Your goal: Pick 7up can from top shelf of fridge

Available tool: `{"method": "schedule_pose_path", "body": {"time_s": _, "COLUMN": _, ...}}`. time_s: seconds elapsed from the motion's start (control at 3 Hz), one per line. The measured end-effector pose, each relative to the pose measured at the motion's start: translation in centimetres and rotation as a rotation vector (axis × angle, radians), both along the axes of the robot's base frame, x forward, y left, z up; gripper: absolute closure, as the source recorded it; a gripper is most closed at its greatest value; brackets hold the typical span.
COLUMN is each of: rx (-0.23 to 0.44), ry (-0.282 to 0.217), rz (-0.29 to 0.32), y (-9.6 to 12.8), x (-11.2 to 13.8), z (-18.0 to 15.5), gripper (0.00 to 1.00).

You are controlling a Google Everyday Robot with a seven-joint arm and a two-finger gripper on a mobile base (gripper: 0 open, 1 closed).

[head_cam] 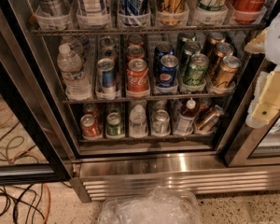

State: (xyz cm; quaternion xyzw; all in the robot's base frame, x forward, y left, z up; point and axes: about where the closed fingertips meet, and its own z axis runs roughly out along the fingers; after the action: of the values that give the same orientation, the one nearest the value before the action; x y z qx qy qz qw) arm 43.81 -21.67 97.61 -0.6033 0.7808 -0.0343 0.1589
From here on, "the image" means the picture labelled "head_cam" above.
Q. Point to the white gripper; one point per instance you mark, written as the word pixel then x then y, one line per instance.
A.
pixel 279 39

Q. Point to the gold can front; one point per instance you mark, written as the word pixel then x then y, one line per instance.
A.
pixel 225 72

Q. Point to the gold can rear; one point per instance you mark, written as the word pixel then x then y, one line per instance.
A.
pixel 211 40

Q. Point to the tipped gold can bottom shelf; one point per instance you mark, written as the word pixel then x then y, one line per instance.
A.
pixel 210 119

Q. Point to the green can front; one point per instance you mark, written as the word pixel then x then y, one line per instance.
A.
pixel 196 70

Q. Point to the red coca-cola can top shelf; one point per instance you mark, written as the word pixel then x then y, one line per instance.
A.
pixel 247 11

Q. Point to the right glass fridge door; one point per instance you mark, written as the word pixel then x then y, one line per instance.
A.
pixel 246 146

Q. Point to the green can rear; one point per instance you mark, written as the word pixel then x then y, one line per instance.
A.
pixel 182 38

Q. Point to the blue pepsi can front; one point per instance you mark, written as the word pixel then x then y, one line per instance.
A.
pixel 167 71

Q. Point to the blue pepsi can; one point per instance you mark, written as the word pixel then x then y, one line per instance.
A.
pixel 163 48
pixel 167 71

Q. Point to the blue pepsi can rear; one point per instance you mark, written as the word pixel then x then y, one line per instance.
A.
pixel 163 48

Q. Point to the gold can top shelf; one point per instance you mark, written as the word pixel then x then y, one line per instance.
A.
pixel 171 12

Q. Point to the silver can bottom shelf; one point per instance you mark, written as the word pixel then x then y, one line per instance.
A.
pixel 160 122

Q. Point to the stainless steel display fridge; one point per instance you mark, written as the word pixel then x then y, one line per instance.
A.
pixel 123 166

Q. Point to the red coca-cola can front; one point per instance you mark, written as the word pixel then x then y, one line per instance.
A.
pixel 137 75

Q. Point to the red coca-cola can rear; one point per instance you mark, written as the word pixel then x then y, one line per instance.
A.
pixel 137 40

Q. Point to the clear water bottle bottom shelf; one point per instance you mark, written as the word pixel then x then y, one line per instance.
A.
pixel 138 122

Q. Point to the clear water bottle shelf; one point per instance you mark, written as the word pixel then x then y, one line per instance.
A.
pixel 74 74
pixel 138 122

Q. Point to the blue silver can front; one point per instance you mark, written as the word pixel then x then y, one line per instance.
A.
pixel 106 75

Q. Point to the green can bottom shelf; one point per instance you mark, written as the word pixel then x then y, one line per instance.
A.
pixel 113 127

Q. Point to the silver can rear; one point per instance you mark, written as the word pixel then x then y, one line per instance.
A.
pixel 107 41

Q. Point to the orange can bottom shelf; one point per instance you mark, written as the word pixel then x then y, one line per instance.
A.
pixel 90 126

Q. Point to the water bottle rear middle shelf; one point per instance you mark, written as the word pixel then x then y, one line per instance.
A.
pixel 75 45

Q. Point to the clear water bottle middle shelf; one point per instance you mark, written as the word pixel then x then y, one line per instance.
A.
pixel 74 74

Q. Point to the open glass fridge door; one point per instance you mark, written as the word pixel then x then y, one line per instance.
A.
pixel 33 143

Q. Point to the brown tea bottle white cap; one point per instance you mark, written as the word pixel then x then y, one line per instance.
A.
pixel 186 116

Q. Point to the clear plastic bag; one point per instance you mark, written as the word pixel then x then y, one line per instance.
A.
pixel 160 206

